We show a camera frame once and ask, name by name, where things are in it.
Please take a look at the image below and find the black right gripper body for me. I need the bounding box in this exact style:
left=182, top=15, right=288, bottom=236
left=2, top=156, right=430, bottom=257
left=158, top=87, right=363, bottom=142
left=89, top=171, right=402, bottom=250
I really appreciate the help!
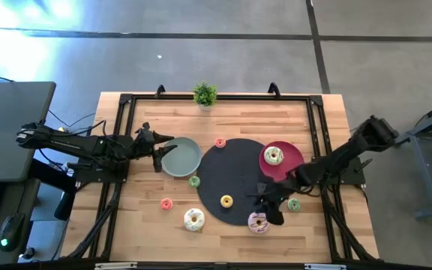
left=255, top=180, right=291, bottom=208

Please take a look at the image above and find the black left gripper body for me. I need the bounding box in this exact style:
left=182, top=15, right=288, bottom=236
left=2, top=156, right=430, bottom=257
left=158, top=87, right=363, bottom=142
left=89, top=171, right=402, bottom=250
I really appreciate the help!
left=130, top=121, right=164, bottom=174

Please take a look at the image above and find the large pink donut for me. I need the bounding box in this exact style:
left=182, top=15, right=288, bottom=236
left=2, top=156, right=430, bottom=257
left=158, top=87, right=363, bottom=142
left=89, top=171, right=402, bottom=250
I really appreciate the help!
left=247, top=212, right=270, bottom=235

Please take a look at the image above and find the sage green round plate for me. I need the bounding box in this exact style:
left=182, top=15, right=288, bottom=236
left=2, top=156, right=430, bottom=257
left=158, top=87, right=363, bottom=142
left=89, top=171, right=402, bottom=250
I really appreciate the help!
left=160, top=136, right=203, bottom=178

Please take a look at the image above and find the dark red round plate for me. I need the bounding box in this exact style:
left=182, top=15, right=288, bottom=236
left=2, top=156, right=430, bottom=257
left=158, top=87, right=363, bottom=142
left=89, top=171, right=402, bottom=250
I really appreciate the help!
left=258, top=140, right=305, bottom=183

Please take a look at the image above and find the large white green-striped donut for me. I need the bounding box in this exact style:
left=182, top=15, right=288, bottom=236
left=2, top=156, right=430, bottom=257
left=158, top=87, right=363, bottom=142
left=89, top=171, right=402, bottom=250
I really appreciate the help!
left=263, top=145, right=285, bottom=166

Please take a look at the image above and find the black round woven placemat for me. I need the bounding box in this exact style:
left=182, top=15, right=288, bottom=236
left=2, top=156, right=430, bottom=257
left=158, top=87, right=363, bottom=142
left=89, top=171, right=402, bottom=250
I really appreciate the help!
left=196, top=138, right=277, bottom=227

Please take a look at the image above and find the green plant in white pot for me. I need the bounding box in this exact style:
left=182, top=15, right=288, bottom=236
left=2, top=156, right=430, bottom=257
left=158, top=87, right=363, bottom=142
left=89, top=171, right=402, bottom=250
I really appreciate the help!
left=192, top=81, right=218, bottom=112

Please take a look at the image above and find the large white sprinkled donut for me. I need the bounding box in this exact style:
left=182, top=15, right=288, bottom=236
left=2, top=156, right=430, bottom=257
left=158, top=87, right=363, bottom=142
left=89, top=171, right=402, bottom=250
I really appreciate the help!
left=183, top=208, right=206, bottom=233

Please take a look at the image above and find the grey side desk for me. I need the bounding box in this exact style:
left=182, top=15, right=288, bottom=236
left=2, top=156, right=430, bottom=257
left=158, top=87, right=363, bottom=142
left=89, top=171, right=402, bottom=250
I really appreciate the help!
left=0, top=81, right=57, bottom=184

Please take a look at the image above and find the black computer mouse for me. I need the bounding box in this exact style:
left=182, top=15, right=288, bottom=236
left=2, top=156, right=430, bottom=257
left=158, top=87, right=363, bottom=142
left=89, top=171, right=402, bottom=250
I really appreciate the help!
left=0, top=212, right=26, bottom=253

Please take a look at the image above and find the blue-grey metal stand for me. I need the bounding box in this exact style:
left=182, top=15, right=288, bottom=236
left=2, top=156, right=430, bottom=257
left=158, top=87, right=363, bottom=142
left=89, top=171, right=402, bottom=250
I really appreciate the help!
left=394, top=95, right=432, bottom=221

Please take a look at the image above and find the black metal table frame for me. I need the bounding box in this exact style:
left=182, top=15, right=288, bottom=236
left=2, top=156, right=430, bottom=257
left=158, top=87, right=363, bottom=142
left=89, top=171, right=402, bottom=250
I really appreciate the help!
left=67, top=91, right=374, bottom=263

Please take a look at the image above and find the white metal bracket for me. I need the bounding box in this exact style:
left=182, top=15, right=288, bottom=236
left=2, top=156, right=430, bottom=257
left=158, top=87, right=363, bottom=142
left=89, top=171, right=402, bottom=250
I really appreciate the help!
left=94, top=262, right=139, bottom=270
left=304, top=263, right=347, bottom=270

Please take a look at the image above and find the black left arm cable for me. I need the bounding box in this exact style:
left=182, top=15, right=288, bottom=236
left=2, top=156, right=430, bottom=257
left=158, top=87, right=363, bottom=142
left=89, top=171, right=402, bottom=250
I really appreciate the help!
left=37, top=108, right=107, bottom=138

